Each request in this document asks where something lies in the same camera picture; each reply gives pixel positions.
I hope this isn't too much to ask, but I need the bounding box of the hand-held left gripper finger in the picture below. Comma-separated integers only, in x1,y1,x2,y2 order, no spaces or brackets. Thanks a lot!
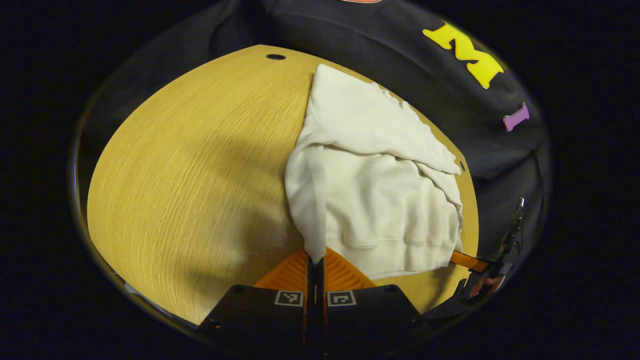
197,249,317,351
316,247,423,353

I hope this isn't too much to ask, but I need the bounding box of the cream sweatshirt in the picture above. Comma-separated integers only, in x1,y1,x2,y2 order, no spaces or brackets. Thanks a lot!
284,63,465,281

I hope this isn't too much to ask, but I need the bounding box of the black backdrop cloth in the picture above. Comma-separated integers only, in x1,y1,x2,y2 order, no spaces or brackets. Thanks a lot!
75,0,551,321

